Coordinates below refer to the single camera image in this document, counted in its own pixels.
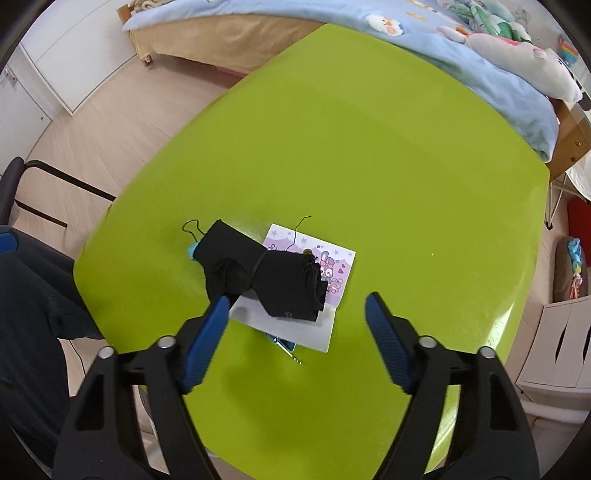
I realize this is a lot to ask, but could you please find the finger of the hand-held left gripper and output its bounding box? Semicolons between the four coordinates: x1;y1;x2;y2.
0;225;21;254

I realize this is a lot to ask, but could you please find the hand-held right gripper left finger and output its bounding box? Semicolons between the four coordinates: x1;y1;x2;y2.
52;295;232;480

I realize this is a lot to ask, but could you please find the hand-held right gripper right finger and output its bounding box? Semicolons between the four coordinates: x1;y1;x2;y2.
365;292;541;480

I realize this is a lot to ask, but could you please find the black sock bundle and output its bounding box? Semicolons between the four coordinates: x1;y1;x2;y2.
193;219;329;324

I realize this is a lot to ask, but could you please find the blue binder clip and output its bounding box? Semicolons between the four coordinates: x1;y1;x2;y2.
265;332;303;365
181;220;206;261

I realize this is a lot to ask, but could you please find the black chair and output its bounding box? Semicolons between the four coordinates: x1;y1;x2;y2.
0;156;117;229

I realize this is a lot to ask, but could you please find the person's left leg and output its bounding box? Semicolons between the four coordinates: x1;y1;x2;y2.
0;251;105;467

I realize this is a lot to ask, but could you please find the purple printed card packet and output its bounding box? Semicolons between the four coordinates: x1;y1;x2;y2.
228;223;357;354

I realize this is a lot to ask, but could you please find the white drawer unit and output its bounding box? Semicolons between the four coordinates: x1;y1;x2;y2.
515;295;591;398

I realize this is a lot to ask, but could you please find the white wardrobe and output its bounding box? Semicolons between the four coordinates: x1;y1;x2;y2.
0;0;139;139

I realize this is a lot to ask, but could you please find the blue soft toy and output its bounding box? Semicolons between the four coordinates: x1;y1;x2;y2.
567;237;585;278

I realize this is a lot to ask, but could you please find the red box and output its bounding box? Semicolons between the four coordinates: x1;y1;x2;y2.
567;198;591;241

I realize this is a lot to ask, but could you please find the white folding chair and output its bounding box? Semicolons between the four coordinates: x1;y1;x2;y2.
545;161;591;229

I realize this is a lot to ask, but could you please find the wooden bedside cabinet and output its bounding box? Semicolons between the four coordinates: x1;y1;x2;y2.
547;97;591;181

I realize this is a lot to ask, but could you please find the bed with blue sheet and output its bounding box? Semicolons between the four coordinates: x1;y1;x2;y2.
122;0;561;162

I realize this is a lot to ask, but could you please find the tan bed base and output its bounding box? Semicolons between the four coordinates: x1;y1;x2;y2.
129;14;324;75

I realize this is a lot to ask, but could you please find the pink white plush toy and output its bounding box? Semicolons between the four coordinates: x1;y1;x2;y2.
436;25;583;102

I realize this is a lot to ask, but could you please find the green plush toy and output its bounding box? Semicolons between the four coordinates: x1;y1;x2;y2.
450;0;532;42

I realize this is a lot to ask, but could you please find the rainbow coloured toy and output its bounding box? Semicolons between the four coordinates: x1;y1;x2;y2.
556;37;580;63

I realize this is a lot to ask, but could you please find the black cable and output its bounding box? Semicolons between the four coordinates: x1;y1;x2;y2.
69;339;88;376

